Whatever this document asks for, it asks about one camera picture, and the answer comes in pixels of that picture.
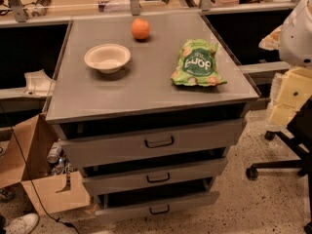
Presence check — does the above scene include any grey drawer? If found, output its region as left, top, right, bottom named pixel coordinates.
left=61, top=118, right=247, bottom=168
left=96, top=191, right=219, bottom=223
left=82, top=158, right=227, bottom=196

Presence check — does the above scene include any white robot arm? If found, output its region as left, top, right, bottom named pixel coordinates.
left=259, top=0, right=312, bottom=132

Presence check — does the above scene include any brown cardboard box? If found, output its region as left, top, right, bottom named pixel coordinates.
left=0, top=115, right=91, bottom=215

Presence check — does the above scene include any grey bottom drawer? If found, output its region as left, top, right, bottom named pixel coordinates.
left=96, top=191, right=219, bottom=223

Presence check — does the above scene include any orange fruit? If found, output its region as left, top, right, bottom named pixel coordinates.
left=131, top=19, right=150, bottom=40

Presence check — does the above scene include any white sneaker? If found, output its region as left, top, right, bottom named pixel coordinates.
left=3, top=214, right=40, bottom=234

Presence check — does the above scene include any grey top drawer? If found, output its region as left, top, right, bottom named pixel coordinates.
left=61, top=118, right=247, bottom=168

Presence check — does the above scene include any grey middle drawer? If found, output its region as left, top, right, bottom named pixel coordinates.
left=82, top=158, right=227, bottom=196

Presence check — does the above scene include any green snack bag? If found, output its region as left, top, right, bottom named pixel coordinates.
left=171, top=39, right=227, bottom=87

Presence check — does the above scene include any grey drawer cabinet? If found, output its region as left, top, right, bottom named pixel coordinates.
left=47, top=13, right=257, bottom=211

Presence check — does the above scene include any grey handheld tool on bench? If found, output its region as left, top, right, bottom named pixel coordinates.
left=31, top=0, right=52, bottom=17

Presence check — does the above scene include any black office chair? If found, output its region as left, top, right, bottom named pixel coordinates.
left=245, top=97, right=312, bottom=234

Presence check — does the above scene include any silver can in box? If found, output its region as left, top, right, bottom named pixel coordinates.
left=47, top=142, right=61, bottom=164

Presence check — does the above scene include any black floor cable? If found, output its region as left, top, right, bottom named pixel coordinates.
left=0, top=104, right=81, bottom=234

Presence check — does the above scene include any clear plastic tray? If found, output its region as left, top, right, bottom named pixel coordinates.
left=22, top=70, right=56, bottom=98

